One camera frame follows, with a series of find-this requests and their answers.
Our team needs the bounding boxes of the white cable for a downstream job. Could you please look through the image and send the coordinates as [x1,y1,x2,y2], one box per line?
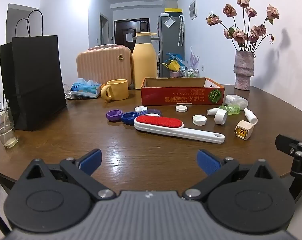
[63,84,74,100]

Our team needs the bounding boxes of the purple leaf decoration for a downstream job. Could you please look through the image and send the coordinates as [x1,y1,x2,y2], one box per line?
[189,47,200,68]

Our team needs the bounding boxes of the red and white lint brush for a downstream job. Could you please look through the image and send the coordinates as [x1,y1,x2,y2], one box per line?
[133,115,225,144]

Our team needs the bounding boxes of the yellow mug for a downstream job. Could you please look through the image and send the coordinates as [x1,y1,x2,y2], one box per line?
[100,79,129,101]

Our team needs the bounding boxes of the white plastic bottle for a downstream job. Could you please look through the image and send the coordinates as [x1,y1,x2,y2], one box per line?
[225,94,248,107]

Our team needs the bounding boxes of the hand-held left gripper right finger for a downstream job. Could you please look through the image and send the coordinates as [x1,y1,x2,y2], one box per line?
[182,149,279,202]

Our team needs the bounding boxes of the pink textured vase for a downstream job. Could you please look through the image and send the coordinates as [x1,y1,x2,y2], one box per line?
[233,50,256,91]

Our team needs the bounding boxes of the green spray bottle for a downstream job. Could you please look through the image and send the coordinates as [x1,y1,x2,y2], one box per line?
[207,105,241,117]

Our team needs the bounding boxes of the beige cube charger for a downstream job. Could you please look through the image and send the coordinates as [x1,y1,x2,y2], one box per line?
[234,120,254,140]

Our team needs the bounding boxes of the grey refrigerator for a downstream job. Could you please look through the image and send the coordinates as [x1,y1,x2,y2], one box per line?
[157,12,185,78]

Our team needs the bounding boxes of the blue translucent lid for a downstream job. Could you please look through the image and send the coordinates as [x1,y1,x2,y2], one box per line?
[140,109,162,117]

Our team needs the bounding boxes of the small white bottle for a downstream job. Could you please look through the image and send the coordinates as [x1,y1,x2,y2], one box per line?
[244,108,258,124]

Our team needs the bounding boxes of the large white ridged cap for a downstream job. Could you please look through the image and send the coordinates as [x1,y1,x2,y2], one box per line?
[192,115,207,126]

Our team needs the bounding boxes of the white cup-shaped cap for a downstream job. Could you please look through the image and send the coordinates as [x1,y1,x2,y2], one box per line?
[214,110,228,125]

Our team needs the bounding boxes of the pink ribbed suitcase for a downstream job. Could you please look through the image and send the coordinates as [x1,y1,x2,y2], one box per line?
[76,44,133,85]

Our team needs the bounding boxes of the metal wire rack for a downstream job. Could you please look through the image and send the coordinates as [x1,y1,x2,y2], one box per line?
[183,67,199,78]

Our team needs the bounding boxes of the purple bottle cap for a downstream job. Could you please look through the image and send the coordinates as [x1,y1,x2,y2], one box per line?
[106,109,123,122]

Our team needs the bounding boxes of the blue tissue pack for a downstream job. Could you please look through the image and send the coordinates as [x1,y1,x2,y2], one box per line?
[71,78,102,98]

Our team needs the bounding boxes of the dark blue bottle cap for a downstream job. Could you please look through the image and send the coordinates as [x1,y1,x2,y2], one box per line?
[121,112,139,125]

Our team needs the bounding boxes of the black paper bag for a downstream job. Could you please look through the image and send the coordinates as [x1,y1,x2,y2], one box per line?
[0,10,68,132]

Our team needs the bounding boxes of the dark brown door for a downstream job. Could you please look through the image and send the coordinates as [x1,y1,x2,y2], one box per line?
[114,18,150,47]

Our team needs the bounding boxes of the yellow watering can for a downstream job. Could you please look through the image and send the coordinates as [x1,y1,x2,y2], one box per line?
[162,60,181,72]

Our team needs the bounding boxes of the dried pink roses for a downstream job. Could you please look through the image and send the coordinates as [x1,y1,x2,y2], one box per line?
[206,0,281,53]

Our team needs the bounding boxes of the white wall panel box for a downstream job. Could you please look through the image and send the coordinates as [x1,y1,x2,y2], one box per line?
[189,0,198,20]

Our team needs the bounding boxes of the yellow thermos jug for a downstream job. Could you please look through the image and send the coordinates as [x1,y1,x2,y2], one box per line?
[132,32,164,90]

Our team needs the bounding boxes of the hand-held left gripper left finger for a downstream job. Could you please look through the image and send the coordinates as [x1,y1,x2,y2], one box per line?
[17,149,116,201]

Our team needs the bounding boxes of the clear drinking glass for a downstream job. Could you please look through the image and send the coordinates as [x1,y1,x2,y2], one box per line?
[0,107,18,148]

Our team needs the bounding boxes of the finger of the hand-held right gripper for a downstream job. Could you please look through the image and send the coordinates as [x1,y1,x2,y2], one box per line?
[275,134,302,200]

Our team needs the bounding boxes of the red cardboard box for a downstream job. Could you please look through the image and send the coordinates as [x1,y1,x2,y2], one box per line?
[140,77,225,106]

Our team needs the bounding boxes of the blue plastic toy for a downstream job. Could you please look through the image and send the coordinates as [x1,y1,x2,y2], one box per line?
[166,52,185,67]

